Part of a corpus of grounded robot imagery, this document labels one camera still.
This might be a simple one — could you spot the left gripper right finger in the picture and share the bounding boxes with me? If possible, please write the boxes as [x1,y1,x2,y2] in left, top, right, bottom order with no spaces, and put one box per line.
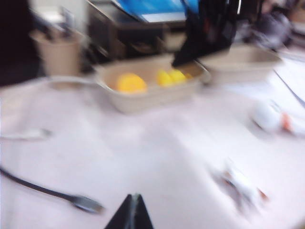
[134,193,154,229]

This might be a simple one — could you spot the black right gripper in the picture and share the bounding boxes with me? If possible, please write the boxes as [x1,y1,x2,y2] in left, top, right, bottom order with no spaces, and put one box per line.
[173,0,239,67]

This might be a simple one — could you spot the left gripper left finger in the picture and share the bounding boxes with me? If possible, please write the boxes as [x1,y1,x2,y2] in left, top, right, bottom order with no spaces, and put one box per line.
[104,194,133,229]

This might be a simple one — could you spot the yellow duck doll orange beak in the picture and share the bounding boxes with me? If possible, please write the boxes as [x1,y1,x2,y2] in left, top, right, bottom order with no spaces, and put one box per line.
[156,68,193,86]

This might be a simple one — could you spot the round yellow duck doll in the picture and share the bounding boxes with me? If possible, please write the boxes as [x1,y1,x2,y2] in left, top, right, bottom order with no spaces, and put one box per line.
[116,73,148,94]

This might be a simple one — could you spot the white plush duck doll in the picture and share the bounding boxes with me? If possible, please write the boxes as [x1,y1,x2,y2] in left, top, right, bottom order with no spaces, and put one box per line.
[252,100,305,136]

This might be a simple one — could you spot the small white brown dog doll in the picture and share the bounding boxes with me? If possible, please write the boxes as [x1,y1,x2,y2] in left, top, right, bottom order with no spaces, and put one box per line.
[214,162,270,210]

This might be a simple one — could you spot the beige paper box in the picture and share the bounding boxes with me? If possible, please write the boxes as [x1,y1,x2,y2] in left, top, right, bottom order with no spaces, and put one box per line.
[95,56,210,114]
[197,44,284,84]

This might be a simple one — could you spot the blue wet wipes pack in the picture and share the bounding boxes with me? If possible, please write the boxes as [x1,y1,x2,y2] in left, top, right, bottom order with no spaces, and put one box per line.
[114,0,198,23]

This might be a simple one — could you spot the white paper sheets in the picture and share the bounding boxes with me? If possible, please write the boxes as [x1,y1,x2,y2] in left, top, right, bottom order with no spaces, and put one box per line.
[274,54,305,108]

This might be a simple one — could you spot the wooden desk shelf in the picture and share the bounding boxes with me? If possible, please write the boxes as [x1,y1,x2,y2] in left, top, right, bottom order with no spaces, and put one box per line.
[87,0,191,60]

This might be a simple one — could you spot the beige paper cup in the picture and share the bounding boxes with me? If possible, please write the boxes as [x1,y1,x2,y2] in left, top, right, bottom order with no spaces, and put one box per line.
[30,31,81,77]

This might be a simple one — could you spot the dark screen panel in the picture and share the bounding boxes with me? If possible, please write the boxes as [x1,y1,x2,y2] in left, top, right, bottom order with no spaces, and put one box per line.
[0,0,43,86]

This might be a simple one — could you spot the black cable with plug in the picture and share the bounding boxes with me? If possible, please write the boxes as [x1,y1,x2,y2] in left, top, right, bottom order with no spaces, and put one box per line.
[0,167,105,214]

